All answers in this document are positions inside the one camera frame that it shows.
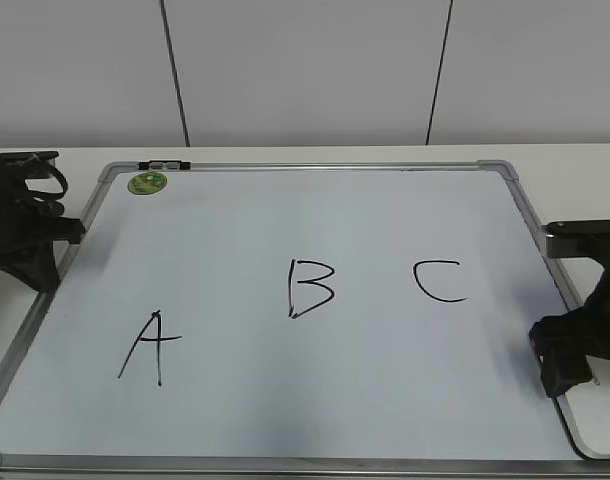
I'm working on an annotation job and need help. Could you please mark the round green magnet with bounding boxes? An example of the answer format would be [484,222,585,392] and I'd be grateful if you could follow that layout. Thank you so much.
[127,172,168,196]

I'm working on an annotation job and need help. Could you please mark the black and silver hanger clip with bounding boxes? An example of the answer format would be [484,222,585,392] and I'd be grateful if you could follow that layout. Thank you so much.
[137,159,192,171]

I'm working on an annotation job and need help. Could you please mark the white rectangular board eraser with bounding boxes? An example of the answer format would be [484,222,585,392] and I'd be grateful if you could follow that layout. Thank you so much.
[557,357,610,459]

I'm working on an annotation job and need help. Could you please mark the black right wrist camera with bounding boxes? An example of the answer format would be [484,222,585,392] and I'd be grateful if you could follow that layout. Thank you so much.
[543,219,610,265]

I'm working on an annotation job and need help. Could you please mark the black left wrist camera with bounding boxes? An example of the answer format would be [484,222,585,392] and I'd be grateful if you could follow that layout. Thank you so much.
[0,151,59,179]

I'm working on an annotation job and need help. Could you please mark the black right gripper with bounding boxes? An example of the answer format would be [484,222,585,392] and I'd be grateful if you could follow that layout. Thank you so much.
[529,254,610,398]

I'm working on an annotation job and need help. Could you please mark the white board with grey frame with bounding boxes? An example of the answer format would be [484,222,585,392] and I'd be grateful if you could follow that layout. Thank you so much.
[0,160,610,479]

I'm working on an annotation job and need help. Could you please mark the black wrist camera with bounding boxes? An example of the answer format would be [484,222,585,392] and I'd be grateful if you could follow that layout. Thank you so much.
[543,219,610,265]
[0,151,59,179]

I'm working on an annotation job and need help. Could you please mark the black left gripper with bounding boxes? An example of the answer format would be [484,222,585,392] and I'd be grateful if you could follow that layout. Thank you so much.
[0,151,84,292]

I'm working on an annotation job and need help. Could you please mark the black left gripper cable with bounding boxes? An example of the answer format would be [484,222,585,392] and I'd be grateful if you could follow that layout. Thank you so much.
[22,162,69,221]

